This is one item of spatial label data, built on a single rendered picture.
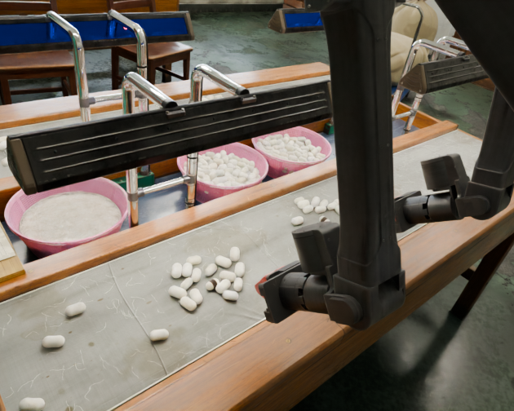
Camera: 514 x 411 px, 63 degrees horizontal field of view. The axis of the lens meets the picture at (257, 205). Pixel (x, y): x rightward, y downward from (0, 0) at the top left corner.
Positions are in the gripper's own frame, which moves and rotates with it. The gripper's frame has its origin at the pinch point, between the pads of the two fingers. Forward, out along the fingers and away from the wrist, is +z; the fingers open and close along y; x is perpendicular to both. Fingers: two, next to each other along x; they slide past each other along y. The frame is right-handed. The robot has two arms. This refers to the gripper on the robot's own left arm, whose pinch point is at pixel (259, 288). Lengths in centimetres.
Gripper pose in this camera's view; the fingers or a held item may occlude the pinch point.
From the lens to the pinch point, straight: 74.1
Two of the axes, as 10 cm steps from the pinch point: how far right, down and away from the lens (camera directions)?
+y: -7.6, 3.0, -5.7
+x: 3.1, 9.5, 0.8
